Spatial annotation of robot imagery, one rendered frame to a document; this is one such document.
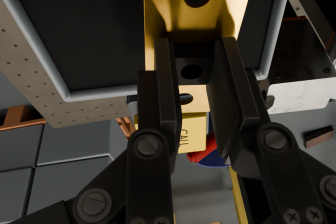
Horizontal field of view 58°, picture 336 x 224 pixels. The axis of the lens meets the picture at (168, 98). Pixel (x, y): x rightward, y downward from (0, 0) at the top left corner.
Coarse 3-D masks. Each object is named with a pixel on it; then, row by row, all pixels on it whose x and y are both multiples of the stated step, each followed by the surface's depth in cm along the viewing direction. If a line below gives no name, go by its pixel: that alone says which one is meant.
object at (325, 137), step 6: (330, 126) 259; (318, 132) 260; (324, 132) 258; (330, 132) 259; (306, 138) 260; (312, 138) 258; (318, 138) 261; (324, 138) 264; (330, 138) 268; (306, 144) 263; (312, 144) 267
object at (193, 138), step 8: (184, 112) 25; (192, 112) 25; (200, 112) 25; (136, 120) 25; (184, 120) 25; (192, 120) 25; (200, 120) 25; (136, 128) 25; (184, 128) 26; (192, 128) 26; (200, 128) 26; (184, 136) 27; (192, 136) 27; (200, 136) 27; (184, 144) 28; (192, 144) 28; (200, 144) 28
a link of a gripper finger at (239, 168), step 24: (216, 48) 12; (216, 72) 12; (240, 72) 10; (216, 96) 12; (240, 96) 10; (216, 120) 12; (240, 120) 10; (264, 120) 10; (216, 144) 12; (240, 144) 10; (240, 168) 10; (312, 168) 9; (264, 192) 10
